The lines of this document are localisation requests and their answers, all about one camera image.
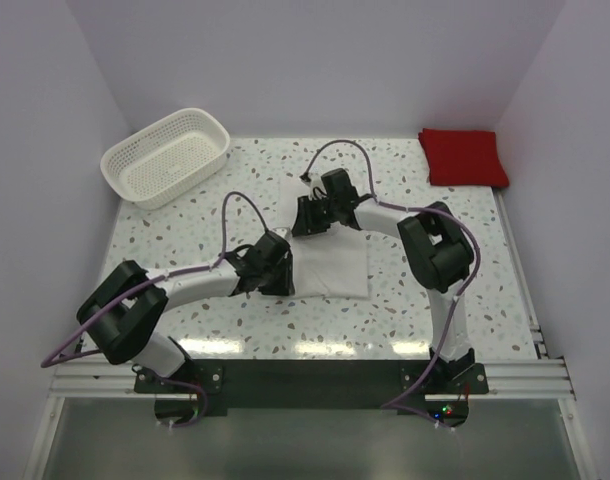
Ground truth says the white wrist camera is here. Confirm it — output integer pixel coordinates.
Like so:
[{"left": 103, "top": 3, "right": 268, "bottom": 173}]
[
  {"left": 272, "top": 227, "right": 291, "bottom": 239},
  {"left": 300, "top": 173, "right": 327, "bottom": 200}
]

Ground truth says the folded red t shirt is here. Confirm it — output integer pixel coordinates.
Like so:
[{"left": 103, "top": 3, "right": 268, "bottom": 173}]
[{"left": 418, "top": 128, "right": 510, "bottom": 188}]

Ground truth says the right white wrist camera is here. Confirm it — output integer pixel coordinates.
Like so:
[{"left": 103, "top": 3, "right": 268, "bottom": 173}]
[{"left": 300, "top": 173, "right": 327, "bottom": 200}]

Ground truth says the aluminium extrusion rail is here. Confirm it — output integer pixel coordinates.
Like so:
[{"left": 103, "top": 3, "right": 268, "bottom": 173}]
[{"left": 48, "top": 327, "right": 576, "bottom": 400}]

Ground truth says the white t shirt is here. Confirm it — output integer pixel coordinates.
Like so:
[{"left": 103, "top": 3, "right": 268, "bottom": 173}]
[{"left": 289, "top": 224, "right": 369, "bottom": 299}]

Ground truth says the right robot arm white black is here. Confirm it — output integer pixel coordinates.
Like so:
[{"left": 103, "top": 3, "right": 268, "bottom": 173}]
[{"left": 292, "top": 168, "right": 481, "bottom": 393}]

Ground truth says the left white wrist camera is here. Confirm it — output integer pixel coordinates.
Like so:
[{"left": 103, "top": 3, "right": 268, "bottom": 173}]
[{"left": 272, "top": 227, "right": 291, "bottom": 239}]

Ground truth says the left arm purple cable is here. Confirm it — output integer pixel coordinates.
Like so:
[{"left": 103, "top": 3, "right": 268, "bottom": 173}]
[{"left": 39, "top": 192, "right": 274, "bottom": 429}]

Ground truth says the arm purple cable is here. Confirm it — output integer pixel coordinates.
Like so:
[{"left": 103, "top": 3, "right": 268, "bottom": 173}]
[
  {"left": 39, "top": 192, "right": 274, "bottom": 429},
  {"left": 379, "top": 139, "right": 482, "bottom": 419}
]

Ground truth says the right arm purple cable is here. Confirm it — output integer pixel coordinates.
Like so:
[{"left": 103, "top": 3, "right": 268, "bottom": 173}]
[{"left": 379, "top": 139, "right": 482, "bottom": 419}]

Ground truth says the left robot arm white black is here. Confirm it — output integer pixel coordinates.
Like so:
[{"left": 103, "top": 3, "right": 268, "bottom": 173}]
[{"left": 76, "top": 228, "right": 294, "bottom": 392}]

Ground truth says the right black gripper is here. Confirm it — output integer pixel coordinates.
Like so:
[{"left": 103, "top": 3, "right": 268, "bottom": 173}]
[{"left": 291, "top": 194, "right": 340, "bottom": 238}]

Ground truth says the white plastic perforated basket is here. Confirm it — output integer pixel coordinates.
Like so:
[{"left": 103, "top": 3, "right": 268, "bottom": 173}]
[{"left": 100, "top": 108, "right": 231, "bottom": 210}]

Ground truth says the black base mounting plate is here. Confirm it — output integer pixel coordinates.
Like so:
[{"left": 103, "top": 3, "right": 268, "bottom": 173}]
[{"left": 134, "top": 359, "right": 489, "bottom": 426}]

